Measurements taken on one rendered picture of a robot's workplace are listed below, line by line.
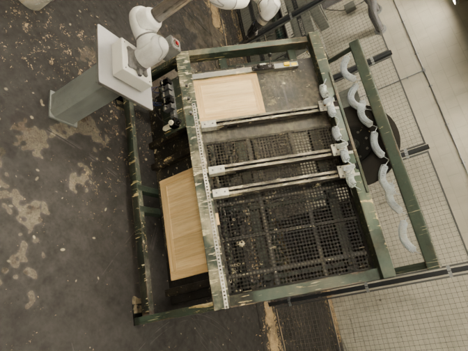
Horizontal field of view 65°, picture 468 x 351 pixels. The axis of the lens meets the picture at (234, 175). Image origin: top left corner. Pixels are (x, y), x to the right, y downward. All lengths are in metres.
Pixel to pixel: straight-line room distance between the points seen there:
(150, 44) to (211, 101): 0.80
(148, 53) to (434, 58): 6.55
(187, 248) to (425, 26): 6.98
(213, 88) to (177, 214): 1.13
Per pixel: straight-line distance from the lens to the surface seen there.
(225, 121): 3.06
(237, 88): 3.29
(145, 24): 2.75
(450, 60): 8.33
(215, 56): 3.50
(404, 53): 8.54
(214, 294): 2.71
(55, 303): 2.85
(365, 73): 3.78
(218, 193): 2.81
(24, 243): 2.80
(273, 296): 2.73
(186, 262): 3.16
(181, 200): 3.25
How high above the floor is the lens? 2.36
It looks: 27 degrees down
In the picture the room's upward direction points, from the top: 69 degrees clockwise
